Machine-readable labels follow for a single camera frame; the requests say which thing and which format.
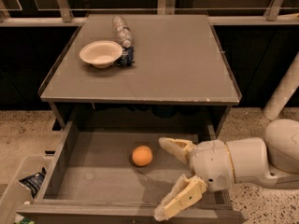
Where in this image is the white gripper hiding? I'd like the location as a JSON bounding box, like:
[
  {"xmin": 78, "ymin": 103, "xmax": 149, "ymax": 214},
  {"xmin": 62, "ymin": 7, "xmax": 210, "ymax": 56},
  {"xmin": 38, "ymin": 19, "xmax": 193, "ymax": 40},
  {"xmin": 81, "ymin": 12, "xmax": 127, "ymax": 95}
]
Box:
[{"xmin": 154, "ymin": 137, "xmax": 235, "ymax": 221}]

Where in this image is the orange fruit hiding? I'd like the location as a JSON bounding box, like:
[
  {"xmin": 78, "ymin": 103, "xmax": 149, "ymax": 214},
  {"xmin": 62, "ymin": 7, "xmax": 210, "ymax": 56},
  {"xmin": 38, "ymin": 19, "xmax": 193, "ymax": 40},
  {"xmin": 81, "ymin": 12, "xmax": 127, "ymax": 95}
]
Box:
[{"xmin": 132, "ymin": 146, "xmax": 153, "ymax": 166}]

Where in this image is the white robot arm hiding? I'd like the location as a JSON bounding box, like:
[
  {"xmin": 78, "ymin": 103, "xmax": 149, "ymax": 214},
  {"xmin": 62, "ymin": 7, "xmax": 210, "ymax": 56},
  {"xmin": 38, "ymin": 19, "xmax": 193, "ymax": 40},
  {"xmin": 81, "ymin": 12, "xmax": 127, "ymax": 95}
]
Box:
[{"xmin": 154, "ymin": 54, "xmax": 299, "ymax": 221}]

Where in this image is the grey cabinet with counter top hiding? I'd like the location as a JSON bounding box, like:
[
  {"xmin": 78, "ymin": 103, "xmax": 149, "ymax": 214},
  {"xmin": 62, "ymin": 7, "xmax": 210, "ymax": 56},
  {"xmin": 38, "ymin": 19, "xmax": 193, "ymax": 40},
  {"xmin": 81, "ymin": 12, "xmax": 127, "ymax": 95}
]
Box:
[{"xmin": 37, "ymin": 14, "xmax": 243, "ymax": 138}]

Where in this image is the open grey top drawer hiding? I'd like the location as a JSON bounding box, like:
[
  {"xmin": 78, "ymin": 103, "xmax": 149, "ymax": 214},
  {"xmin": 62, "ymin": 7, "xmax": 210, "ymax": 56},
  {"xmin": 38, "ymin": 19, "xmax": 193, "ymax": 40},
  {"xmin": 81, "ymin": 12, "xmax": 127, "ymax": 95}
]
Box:
[{"xmin": 17, "ymin": 122, "xmax": 247, "ymax": 224}]

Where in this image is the small dark blue can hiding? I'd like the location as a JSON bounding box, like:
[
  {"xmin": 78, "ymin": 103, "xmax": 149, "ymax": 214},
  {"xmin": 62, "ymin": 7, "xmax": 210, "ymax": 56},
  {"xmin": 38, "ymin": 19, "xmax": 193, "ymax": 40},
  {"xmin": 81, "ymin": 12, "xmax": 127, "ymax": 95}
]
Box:
[{"xmin": 118, "ymin": 47, "xmax": 134, "ymax": 67}]

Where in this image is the white paper bowl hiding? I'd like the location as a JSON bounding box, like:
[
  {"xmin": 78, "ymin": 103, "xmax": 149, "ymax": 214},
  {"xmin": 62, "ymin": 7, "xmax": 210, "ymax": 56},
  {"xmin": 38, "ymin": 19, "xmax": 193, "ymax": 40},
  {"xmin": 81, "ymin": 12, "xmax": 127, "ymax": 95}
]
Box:
[{"xmin": 79, "ymin": 40, "xmax": 122, "ymax": 68}]

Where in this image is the clear plastic water bottle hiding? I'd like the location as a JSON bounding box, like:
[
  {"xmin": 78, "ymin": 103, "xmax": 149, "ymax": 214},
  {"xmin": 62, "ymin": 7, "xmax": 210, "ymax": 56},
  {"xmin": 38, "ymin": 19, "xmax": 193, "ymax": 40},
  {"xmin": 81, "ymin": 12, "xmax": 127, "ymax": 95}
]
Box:
[{"xmin": 112, "ymin": 16, "xmax": 132, "ymax": 48}]

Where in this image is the blue snack bag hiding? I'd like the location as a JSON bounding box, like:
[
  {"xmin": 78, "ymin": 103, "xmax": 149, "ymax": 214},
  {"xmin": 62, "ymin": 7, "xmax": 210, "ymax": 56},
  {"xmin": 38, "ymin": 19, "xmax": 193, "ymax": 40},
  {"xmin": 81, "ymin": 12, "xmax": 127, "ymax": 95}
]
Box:
[{"xmin": 19, "ymin": 168, "xmax": 47, "ymax": 198}]

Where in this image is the green packet in bin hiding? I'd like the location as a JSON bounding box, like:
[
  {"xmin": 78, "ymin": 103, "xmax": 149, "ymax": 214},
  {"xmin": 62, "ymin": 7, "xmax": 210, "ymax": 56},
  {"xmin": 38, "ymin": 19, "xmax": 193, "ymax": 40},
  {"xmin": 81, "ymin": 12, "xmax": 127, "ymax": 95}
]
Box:
[{"xmin": 14, "ymin": 214, "xmax": 35, "ymax": 224}]

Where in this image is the clear plastic storage bin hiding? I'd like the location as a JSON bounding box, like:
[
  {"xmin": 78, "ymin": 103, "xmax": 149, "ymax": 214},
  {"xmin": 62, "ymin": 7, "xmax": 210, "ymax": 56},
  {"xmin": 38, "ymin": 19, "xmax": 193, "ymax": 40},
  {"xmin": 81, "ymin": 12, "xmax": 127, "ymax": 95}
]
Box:
[{"xmin": 0, "ymin": 156, "xmax": 52, "ymax": 224}]

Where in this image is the metal window frame rail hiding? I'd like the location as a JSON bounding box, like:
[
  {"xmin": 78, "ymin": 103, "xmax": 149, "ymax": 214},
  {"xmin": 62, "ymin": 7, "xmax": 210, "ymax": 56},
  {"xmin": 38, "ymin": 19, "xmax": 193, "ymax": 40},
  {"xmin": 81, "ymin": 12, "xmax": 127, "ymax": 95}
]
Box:
[{"xmin": 0, "ymin": 0, "xmax": 299, "ymax": 26}]

